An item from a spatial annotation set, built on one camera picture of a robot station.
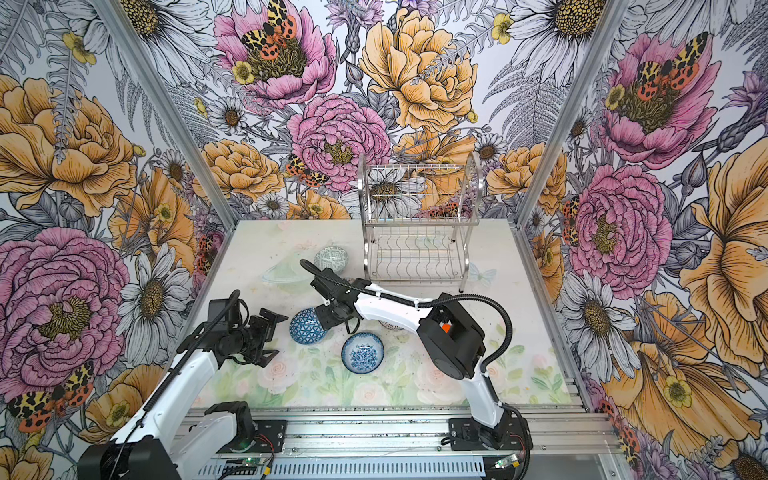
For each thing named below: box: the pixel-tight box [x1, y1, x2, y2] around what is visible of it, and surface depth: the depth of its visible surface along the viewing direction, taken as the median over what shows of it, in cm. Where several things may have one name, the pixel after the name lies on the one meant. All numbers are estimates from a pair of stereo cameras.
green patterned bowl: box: [314, 246, 349, 275], surface depth 110 cm
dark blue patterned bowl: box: [289, 307, 327, 345], surface depth 93 cm
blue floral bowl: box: [341, 332, 385, 375], surface depth 88 cm
